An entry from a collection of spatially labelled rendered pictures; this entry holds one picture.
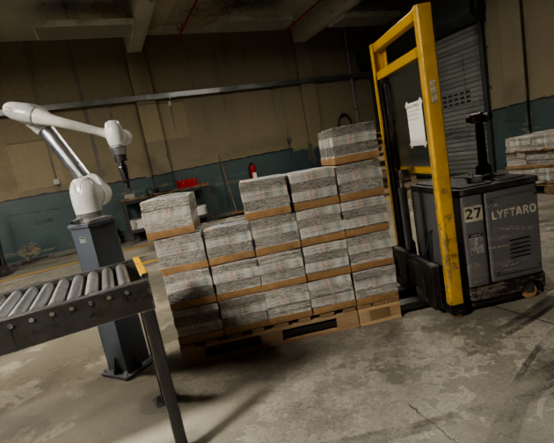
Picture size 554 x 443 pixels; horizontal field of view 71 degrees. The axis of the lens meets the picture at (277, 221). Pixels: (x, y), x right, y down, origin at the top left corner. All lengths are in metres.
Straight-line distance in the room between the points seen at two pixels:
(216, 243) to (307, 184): 0.66
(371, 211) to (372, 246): 0.23
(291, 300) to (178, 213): 0.89
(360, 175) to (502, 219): 0.91
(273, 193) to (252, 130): 7.34
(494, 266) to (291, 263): 1.27
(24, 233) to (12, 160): 1.42
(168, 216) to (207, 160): 6.90
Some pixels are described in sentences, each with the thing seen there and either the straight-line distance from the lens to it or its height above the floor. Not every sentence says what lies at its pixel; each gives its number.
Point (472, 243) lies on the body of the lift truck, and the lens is 2.67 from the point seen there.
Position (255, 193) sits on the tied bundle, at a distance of 2.36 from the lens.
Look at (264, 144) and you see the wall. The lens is 9.73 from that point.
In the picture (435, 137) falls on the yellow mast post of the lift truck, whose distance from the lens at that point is 2.45.
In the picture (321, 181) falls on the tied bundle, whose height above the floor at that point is 0.98.
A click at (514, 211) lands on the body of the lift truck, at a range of 2.79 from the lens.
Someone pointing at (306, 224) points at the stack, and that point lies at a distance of 2.41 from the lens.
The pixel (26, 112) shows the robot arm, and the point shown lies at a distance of 2.78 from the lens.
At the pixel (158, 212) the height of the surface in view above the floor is 0.99.
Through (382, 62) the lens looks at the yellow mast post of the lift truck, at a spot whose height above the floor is 1.71.
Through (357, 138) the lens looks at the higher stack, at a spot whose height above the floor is 1.20.
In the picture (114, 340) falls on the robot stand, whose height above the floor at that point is 0.25.
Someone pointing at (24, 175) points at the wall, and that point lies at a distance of 9.04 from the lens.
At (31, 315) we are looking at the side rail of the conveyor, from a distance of 1.66.
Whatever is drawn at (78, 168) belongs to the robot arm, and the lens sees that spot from 2.84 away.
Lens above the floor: 1.18
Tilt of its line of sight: 9 degrees down
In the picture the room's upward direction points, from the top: 11 degrees counter-clockwise
